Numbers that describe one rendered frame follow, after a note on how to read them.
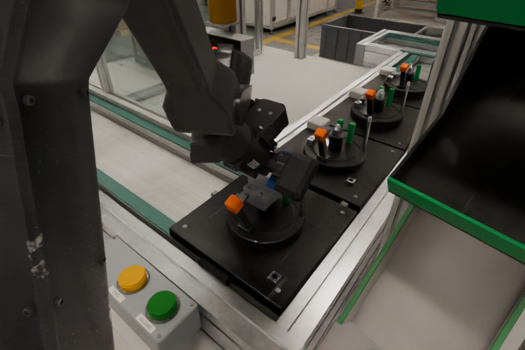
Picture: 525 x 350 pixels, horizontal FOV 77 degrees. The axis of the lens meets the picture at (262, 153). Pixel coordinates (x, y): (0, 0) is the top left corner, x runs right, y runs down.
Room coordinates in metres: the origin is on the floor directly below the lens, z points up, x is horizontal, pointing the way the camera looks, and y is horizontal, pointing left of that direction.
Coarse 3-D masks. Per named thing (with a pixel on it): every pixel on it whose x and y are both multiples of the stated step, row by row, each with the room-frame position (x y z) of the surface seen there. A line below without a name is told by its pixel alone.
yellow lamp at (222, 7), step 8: (208, 0) 0.62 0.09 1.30; (216, 0) 0.61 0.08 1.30; (224, 0) 0.61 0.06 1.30; (232, 0) 0.62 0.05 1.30; (216, 8) 0.61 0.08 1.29; (224, 8) 0.61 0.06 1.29; (232, 8) 0.62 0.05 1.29; (216, 16) 0.61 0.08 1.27; (224, 16) 0.61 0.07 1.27; (232, 16) 0.62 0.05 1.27
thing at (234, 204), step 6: (228, 198) 0.37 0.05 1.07; (234, 198) 0.36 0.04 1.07; (240, 198) 0.36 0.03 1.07; (246, 198) 0.37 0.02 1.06; (228, 204) 0.36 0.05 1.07; (234, 204) 0.35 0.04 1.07; (240, 204) 0.36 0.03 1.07; (234, 210) 0.35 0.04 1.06; (240, 210) 0.36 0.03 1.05; (240, 216) 0.36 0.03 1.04; (246, 216) 0.37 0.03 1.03; (240, 222) 0.37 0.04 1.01; (246, 222) 0.37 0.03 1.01; (246, 228) 0.37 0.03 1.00
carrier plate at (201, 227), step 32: (224, 192) 0.50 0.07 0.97; (192, 224) 0.41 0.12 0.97; (224, 224) 0.41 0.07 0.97; (320, 224) 0.41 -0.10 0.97; (224, 256) 0.34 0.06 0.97; (256, 256) 0.34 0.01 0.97; (288, 256) 0.34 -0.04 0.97; (320, 256) 0.34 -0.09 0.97; (256, 288) 0.29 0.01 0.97; (288, 288) 0.29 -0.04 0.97
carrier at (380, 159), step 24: (312, 120) 0.75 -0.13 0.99; (288, 144) 0.67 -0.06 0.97; (312, 144) 0.63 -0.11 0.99; (336, 144) 0.61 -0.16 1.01; (360, 144) 0.64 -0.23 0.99; (336, 168) 0.55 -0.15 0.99; (360, 168) 0.57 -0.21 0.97; (384, 168) 0.58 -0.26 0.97; (336, 192) 0.50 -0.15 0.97; (360, 192) 0.50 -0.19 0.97
